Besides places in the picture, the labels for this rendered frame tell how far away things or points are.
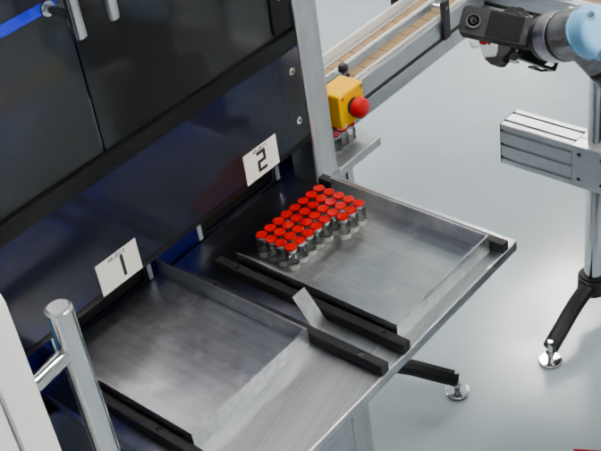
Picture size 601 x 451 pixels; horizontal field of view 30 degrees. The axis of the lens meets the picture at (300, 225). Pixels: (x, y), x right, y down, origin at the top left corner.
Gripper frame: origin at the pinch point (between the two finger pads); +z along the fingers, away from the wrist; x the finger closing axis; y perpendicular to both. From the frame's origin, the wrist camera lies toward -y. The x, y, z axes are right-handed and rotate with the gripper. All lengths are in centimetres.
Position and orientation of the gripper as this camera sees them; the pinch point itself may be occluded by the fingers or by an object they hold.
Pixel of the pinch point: (484, 38)
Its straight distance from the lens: 188.3
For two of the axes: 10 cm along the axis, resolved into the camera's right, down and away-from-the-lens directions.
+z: -2.6, -1.1, 9.6
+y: 9.2, 2.7, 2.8
